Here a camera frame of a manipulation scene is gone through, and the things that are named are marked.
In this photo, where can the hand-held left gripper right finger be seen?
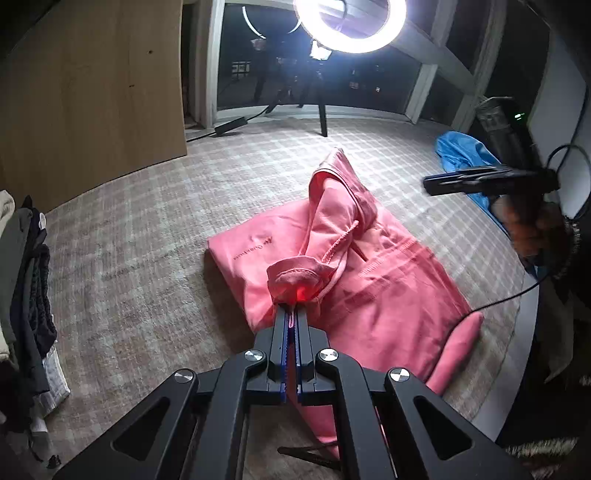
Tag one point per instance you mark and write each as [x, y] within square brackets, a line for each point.
[300, 369]

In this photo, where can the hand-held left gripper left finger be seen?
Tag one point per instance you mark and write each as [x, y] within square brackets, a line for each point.
[282, 369]

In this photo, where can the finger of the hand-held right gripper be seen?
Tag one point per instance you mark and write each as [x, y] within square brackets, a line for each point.
[461, 187]
[455, 176]

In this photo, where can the pink t-shirt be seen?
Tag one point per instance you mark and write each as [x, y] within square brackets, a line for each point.
[369, 295]

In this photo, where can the person's right hand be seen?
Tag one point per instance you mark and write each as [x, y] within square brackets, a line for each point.
[535, 226]

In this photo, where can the blue cloth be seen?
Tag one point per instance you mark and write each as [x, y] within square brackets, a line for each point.
[461, 150]

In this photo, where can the white cloth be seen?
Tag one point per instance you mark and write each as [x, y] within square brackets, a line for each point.
[55, 378]

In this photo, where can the black knitted garment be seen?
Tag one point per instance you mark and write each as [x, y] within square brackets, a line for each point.
[39, 300]

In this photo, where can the dark navy garment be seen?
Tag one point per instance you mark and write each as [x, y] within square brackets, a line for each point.
[32, 221]

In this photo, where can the grey garment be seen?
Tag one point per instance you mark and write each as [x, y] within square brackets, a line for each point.
[14, 258]

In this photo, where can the cream garment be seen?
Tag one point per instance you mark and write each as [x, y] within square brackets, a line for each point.
[5, 207]

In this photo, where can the wooden cabinet panel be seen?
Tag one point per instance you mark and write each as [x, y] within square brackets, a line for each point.
[92, 101]

